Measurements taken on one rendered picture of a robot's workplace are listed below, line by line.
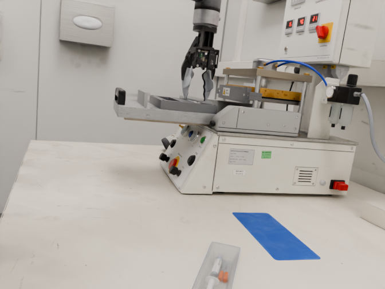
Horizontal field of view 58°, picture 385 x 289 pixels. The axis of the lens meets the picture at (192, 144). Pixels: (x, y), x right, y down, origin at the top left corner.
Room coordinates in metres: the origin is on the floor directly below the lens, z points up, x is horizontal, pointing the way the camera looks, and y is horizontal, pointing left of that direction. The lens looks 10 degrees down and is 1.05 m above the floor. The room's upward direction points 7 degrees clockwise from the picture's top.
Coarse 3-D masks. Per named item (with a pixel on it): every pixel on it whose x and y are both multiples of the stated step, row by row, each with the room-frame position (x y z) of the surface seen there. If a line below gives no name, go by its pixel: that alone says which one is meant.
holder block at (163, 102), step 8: (152, 96) 1.09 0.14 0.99; (160, 96) 1.14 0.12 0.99; (160, 104) 0.95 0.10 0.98; (168, 104) 0.96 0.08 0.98; (176, 104) 0.97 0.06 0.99; (184, 104) 0.97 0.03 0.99; (192, 104) 0.98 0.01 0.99; (200, 104) 0.98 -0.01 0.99; (208, 104) 0.99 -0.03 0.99; (200, 112) 0.99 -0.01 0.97; (208, 112) 0.99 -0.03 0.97; (216, 112) 1.00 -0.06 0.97
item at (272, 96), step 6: (264, 78) 1.13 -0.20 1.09; (228, 84) 1.20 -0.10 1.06; (264, 84) 1.13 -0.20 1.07; (252, 90) 1.03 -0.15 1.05; (264, 90) 1.04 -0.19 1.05; (270, 90) 1.04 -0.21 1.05; (276, 90) 1.05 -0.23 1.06; (282, 90) 1.06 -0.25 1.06; (264, 96) 1.04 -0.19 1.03; (270, 96) 1.04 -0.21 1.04; (276, 96) 1.05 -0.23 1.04; (282, 96) 1.06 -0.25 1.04; (288, 96) 1.06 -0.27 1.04; (294, 96) 1.07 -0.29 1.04; (270, 102) 1.04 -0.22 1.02; (276, 102) 1.05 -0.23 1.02; (282, 102) 1.06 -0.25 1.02; (288, 102) 1.06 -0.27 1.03; (294, 102) 1.07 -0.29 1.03
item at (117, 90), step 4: (116, 88) 1.05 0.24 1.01; (120, 88) 1.02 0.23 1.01; (116, 92) 1.02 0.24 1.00; (120, 92) 0.95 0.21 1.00; (124, 92) 0.95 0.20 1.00; (116, 96) 1.08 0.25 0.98; (120, 96) 0.95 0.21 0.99; (124, 96) 0.95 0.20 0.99; (120, 100) 0.95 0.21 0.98; (124, 100) 0.95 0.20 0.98; (120, 104) 0.95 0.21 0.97; (124, 104) 0.95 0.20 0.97
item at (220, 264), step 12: (216, 252) 0.56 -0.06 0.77; (228, 252) 0.56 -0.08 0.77; (204, 264) 0.51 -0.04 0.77; (216, 264) 0.52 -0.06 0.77; (228, 264) 0.52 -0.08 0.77; (204, 276) 0.48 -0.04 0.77; (216, 276) 0.48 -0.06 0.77; (228, 276) 0.49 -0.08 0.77; (192, 288) 0.44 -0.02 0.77; (204, 288) 0.45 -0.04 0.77; (216, 288) 0.45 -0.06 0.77; (228, 288) 0.45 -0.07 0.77
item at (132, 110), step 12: (144, 96) 0.96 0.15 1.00; (120, 108) 0.91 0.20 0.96; (132, 108) 0.92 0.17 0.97; (144, 108) 0.93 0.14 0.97; (156, 108) 0.96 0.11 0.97; (144, 120) 0.95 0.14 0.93; (156, 120) 0.96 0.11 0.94; (168, 120) 0.95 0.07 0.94; (180, 120) 0.96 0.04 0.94; (192, 120) 0.97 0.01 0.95; (204, 120) 0.98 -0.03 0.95
